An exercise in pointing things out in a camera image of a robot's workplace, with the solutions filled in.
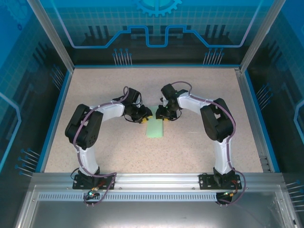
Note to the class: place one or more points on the aluminium frame post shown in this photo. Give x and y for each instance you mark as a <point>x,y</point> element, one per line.
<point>261,35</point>
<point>56,40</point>

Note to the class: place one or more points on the grey sheet metal tray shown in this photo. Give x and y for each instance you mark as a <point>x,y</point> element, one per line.
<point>154,213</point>

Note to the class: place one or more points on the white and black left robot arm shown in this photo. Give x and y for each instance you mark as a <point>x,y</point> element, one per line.
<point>111,113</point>

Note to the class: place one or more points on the aluminium side rail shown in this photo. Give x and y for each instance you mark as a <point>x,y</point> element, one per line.
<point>253,118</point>

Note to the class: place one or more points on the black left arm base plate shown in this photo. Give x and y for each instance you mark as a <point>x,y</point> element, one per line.
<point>78,184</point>

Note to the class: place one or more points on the blue printed enclosure panel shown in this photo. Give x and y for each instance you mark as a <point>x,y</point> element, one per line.
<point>154,14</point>
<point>19,83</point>
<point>285,83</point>

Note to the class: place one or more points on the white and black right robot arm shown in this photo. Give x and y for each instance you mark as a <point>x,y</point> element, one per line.
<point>190,107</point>

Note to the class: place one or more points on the blue table edge strip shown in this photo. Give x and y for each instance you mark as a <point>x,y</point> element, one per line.
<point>57,118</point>

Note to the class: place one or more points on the aluminium mounting rail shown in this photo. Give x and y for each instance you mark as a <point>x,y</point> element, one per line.
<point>154,181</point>

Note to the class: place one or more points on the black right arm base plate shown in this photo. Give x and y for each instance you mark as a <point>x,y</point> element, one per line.
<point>205,183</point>

